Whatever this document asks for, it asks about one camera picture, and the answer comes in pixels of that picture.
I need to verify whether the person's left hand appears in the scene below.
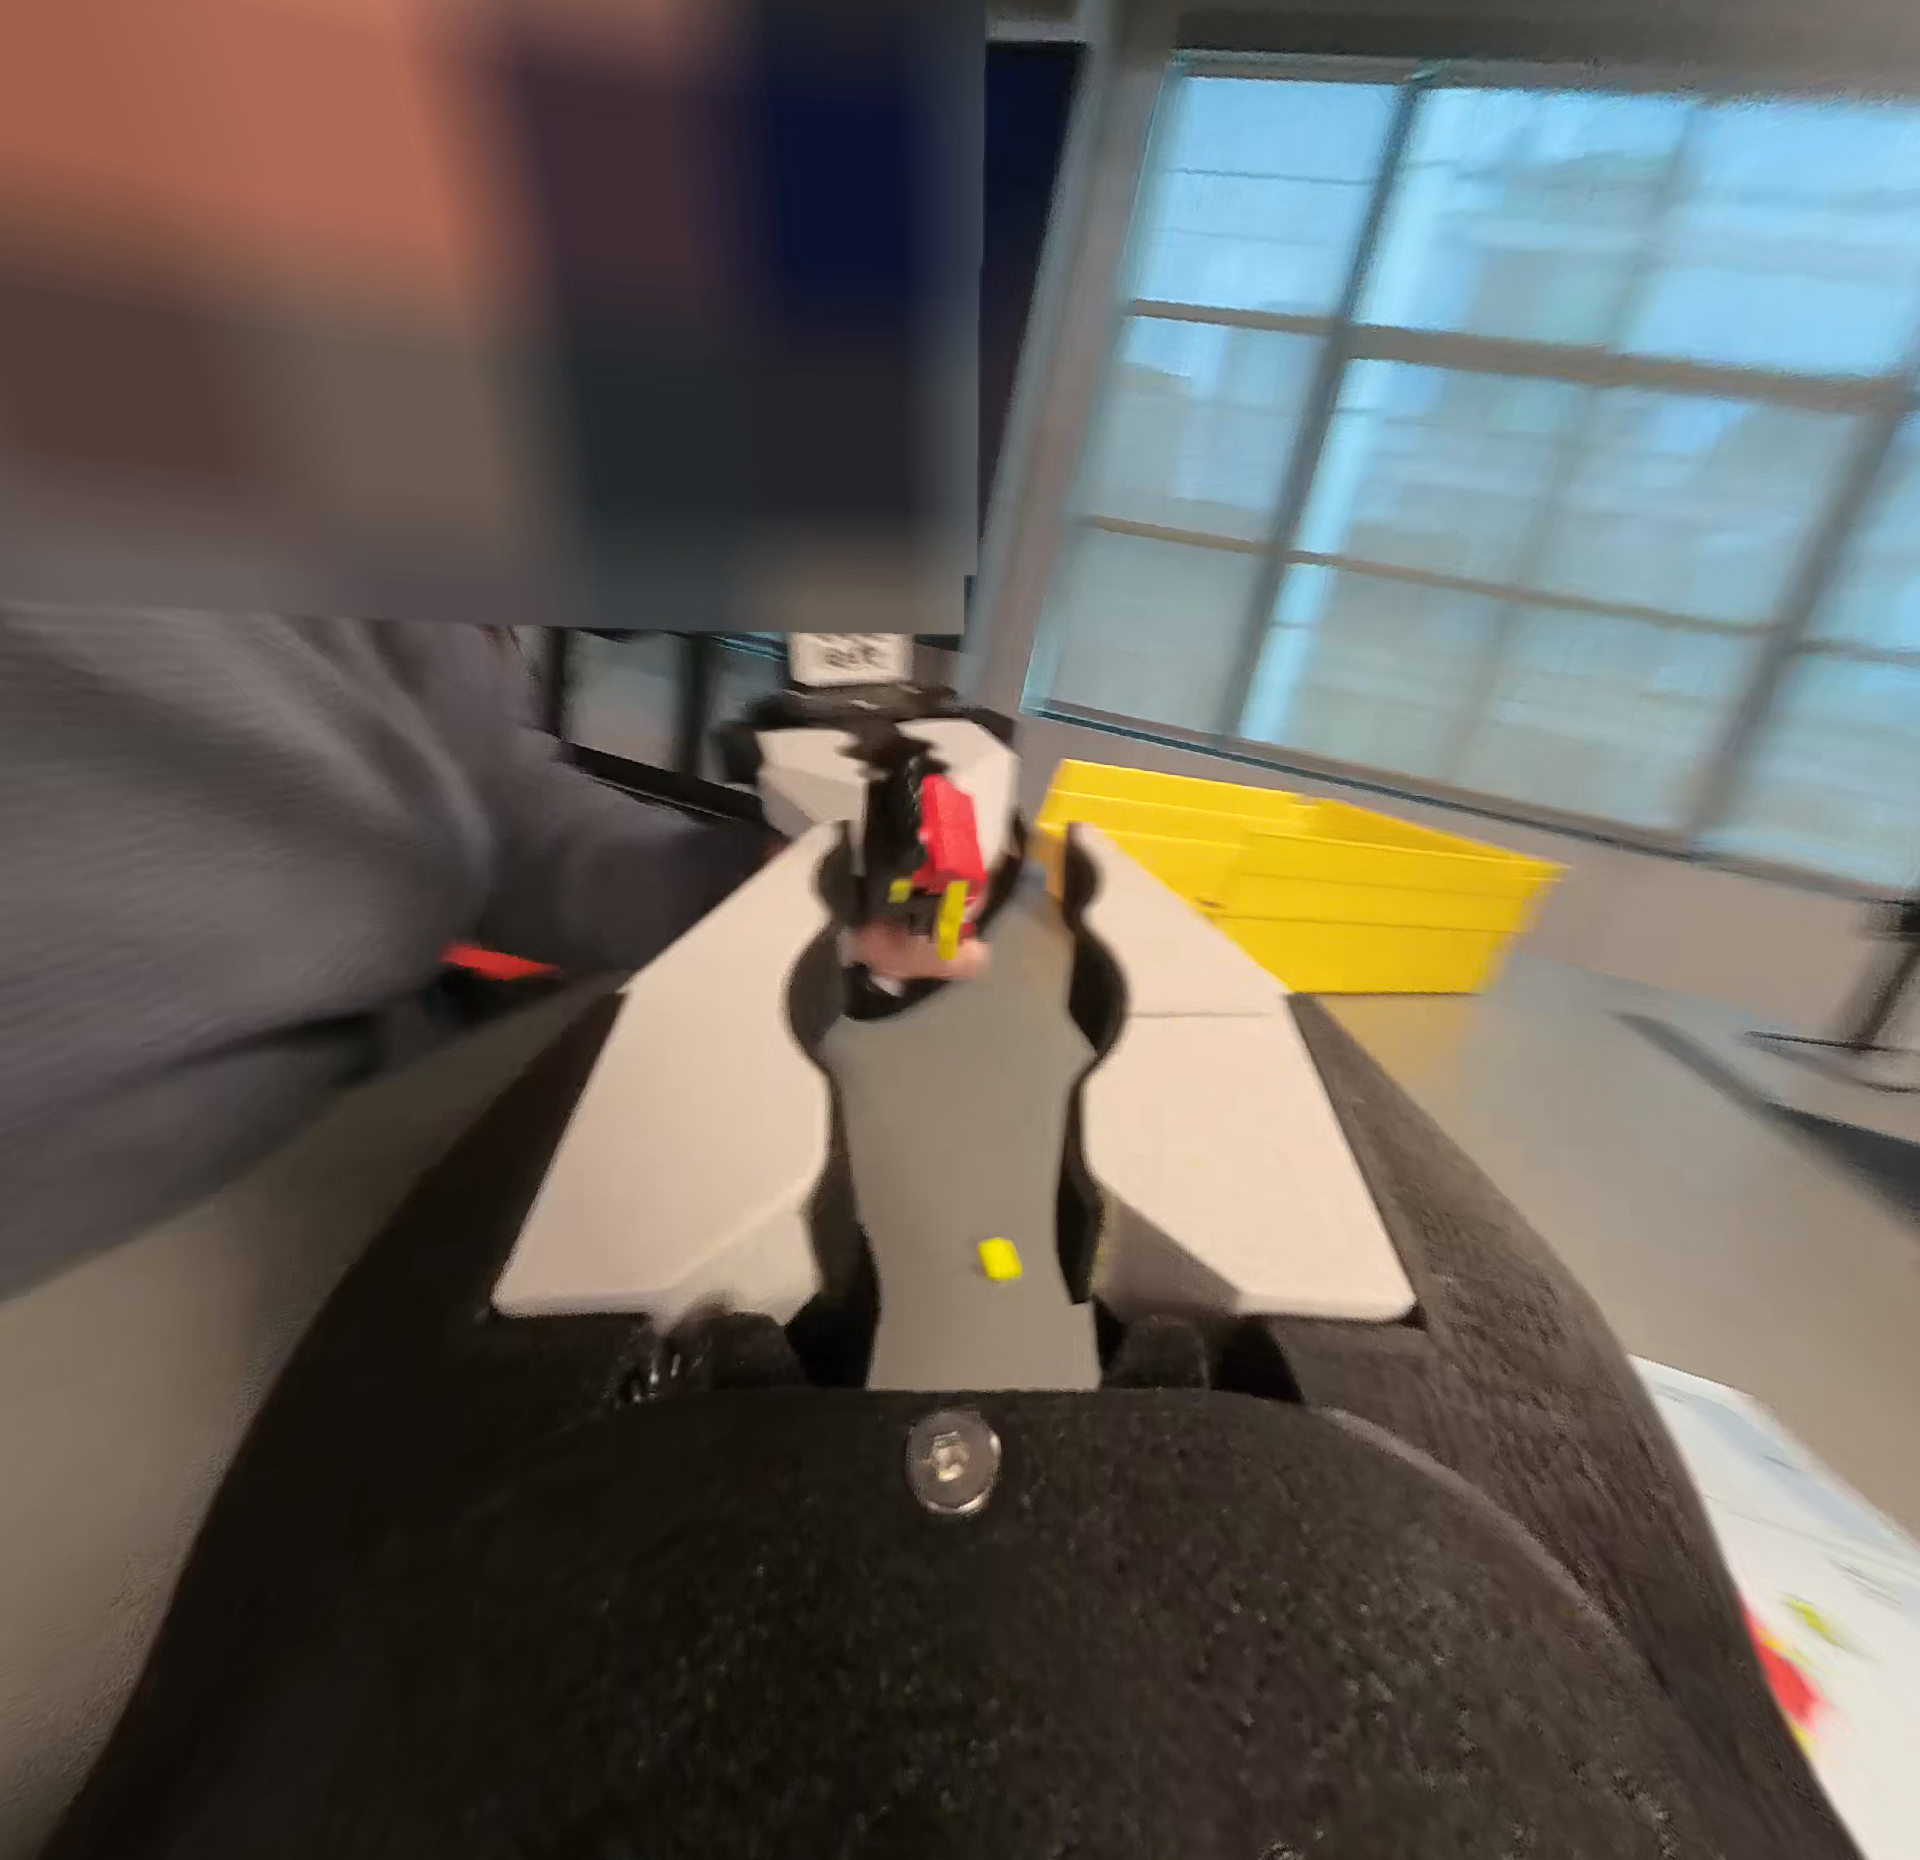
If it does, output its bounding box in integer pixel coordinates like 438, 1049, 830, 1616
841, 935, 993, 990

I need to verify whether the lego instruction booklet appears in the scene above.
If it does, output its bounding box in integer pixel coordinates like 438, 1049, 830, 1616
1628, 1354, 1920, 1860

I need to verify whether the yellow plastic bin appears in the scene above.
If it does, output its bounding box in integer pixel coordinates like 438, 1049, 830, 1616
1031, 755, 1570, 999

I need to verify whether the black pole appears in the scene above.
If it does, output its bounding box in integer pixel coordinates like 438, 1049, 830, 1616
1835, 897, 1920, 1053

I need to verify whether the grey table cable flap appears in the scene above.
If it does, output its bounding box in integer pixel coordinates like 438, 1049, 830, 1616
1620, 1008, 1920, 1149

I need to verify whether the person's torso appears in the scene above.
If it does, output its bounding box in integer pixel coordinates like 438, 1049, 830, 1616
0, 611, 522, 1299

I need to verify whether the red yellow lego body assembly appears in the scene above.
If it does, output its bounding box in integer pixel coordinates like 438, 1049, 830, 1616
845, 755, 993, 964

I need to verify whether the person's left forearm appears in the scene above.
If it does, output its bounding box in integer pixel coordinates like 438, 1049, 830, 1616
481, 735, 796, 979

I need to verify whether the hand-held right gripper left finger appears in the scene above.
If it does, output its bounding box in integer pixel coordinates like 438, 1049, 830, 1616
489, 821, 875, 1354

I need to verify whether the window with blinds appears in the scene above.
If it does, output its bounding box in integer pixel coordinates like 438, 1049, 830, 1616
1029, 56, 1920, 890

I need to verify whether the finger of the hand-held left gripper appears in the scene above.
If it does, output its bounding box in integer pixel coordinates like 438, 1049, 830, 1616
755, 729, 874, 829
897, 715, 1029, 890

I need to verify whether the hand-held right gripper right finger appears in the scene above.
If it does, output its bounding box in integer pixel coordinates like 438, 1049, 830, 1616
1059, 821, 1423, 1341

